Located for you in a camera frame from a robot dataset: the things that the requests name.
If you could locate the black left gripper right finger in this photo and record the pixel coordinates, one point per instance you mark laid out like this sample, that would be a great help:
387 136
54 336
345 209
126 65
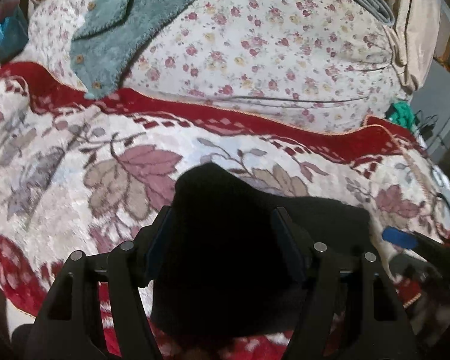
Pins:
343 272

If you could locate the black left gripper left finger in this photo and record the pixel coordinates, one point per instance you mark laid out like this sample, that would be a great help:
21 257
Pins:
69 324

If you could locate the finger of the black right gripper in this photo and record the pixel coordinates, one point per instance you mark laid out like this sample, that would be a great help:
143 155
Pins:
433 252

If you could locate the black pants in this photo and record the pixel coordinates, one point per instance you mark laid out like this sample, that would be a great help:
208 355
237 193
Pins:
223 268

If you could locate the green cloth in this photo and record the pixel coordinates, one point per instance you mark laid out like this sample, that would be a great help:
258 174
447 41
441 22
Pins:
400 113

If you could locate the red white floral blanket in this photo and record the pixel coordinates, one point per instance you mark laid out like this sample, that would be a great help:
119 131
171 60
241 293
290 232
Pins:
79 174

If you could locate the beige curtain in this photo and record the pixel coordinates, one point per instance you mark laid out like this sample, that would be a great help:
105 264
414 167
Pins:
413 38

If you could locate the floral rose bed sheet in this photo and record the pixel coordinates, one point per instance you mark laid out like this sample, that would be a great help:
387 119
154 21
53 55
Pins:
318 64

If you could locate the blue plastic bag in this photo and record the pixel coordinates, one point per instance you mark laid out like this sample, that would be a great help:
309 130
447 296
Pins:
13 35

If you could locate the teal fleece garment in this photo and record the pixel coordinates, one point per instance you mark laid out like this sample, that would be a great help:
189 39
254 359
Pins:
113 31

